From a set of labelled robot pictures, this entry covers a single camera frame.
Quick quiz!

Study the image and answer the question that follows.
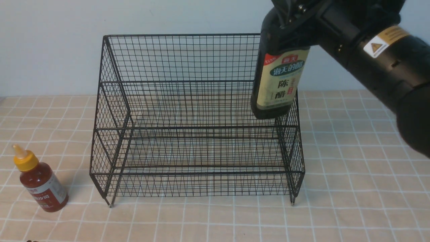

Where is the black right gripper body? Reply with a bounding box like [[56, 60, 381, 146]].
[[269, 0, 340, 47]]

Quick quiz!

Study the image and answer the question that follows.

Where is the dark vinegar bottle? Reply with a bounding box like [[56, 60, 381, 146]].
[[251, 8, 310, 119]]

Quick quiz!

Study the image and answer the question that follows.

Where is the red ketchup bottle yellow cap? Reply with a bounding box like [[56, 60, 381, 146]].
[[12, 144, 69, 212]]

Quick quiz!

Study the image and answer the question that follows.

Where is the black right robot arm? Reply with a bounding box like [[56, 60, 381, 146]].
[[261, 0, 430, 157]]

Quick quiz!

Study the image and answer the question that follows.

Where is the black wire mesh shelf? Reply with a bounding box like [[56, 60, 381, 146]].
[[89, 34, 305, 207]]

